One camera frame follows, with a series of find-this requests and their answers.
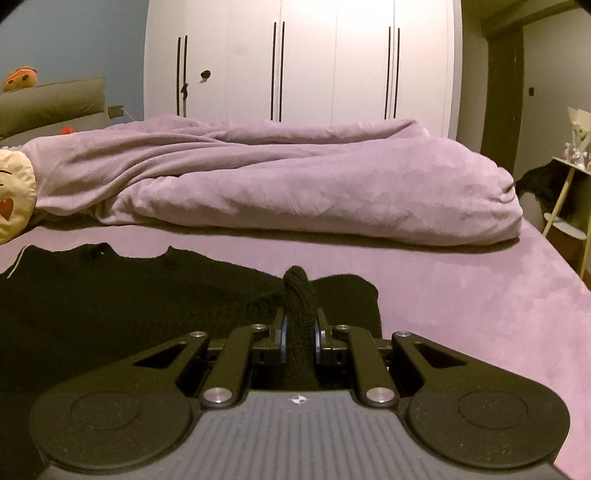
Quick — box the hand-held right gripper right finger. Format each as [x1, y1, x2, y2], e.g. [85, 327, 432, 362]
[313, 308, 485, 409]

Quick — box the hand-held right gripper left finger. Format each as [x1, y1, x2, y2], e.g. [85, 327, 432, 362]
[107, 308, 291, 409]

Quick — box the black knit sweater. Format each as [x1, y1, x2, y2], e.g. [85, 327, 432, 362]
[0, 242, 383, 467]

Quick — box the purple bed sheet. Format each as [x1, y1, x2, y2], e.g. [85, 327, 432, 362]
[0, 210, 591, 480]

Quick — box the purple duvet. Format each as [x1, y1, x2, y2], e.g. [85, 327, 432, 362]
[21, 115, 525, 248]

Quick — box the dark cloth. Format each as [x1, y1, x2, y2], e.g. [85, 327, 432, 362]
[515, 165, 574, 223]

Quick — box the white wardrobe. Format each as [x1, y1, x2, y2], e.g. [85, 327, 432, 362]
[144, 0, 463, 139]

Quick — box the small wooden side table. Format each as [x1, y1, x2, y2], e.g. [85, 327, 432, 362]
[542, 156, 591, 281]

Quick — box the yellow kissing face pillow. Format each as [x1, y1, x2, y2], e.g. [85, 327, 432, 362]
[0, 147, 38, 245]

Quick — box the olive green headboard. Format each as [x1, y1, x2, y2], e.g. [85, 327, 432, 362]
[0, 78, 108, 140]

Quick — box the paper wrapped bouquet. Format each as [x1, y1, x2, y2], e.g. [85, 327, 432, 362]
[567, 105, 591, 161]

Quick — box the orange plush toy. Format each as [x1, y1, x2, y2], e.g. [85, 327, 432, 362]
[4, 68, 39, 92]

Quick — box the dark door frame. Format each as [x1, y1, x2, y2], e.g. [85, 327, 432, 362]
[480, 23, 526, 177]

